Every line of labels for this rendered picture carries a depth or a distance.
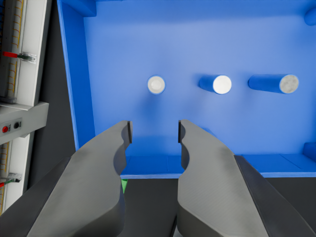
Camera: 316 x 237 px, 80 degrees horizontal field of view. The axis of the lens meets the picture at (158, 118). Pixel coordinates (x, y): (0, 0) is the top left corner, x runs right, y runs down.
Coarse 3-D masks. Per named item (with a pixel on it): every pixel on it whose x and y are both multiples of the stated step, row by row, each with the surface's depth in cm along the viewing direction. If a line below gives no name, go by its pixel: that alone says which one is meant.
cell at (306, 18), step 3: (309, 9) 21; (312, 9) 21; (315, 9) 20; (309, 12) 21; (312, 12) 20; (315, 12) 20; (306, 15) 21; (309, 15) 21; (312, 15) 20; (315, 15) 20; (306, 18) 21; (309, 18) 21; (312, 18) 21; (315, 18) 20; (306, 21) 22; (309, 21) 21; (312, 21) 21; (315, 21) 21; (309, 24) 22; (312, 24) 21; (315, 24) 21
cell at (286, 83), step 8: (256, 80) 21; (264, 80) 20; (272, 80) 18; (280, 80) 17; (288, 80) 17; (296, 80) 17; (256, 88) 22; (264, 88) 20; (272, 88) 18; (280, 88) 17; (288, 88) 17; (296, 88) 17
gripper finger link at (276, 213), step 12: (240, 156) 9; (240, 168) 8; (252, 168) 8; (252, 180) 7; (264, 180) 7; (252, 192) 7; (264, 192) 7; (276, 192) 7; (264, 204) 6; (276, 204) 6; (288, 204) 6; (264, 216) 6; (276, 216) 6; (288, 216) 6; (300, 216) 6; (276, 228) 6; (288, 228) 6; (300, 228) 6
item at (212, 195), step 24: (192, 144) 10; (216, 144) 10; (192, 168) 8; (216, 168) 8; (192, 192) 7; (216, 192) 7; (240, 192) 7; (192, 216) 6; (216, 216) 6; (240, 216) 6
